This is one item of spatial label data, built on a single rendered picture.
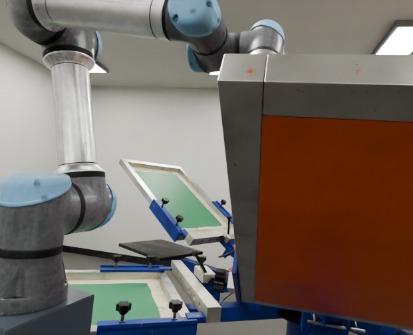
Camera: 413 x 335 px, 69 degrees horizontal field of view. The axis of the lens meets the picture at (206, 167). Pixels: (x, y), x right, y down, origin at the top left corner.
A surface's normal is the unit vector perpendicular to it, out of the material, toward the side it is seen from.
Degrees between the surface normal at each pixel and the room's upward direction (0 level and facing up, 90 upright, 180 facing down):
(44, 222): 90
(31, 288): 72
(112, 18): 135
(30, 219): 90
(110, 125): 90
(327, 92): 148
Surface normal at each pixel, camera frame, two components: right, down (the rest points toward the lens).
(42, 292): 0.78, -0.26
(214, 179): -0.20, -0.07
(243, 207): -0.18, 0.81
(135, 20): -0.36, 0.64
